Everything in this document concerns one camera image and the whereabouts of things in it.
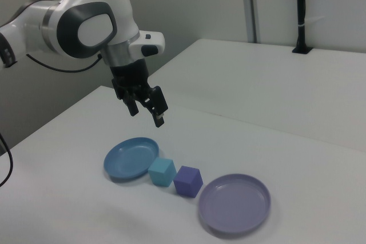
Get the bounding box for light blue cube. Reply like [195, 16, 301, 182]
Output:
[148, 158, 177, 187]

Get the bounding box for purple cube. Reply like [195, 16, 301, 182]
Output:
[173, 165, 204, 198]

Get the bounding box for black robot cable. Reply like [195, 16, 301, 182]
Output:
[0, 51, 104, 188]

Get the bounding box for purple plate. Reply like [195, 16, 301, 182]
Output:
[198, 173, 272, 234]

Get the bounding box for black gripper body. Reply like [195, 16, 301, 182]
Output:
[109, 59, 152, 99]

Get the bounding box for grey partition post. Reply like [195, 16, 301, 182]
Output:
[240, 0, 261, 43]

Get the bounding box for blue plate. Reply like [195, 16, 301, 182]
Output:
[103, 137, 160, 181]

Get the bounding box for black pole with clamp base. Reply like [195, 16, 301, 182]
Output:
[291, 0, 313, 55]

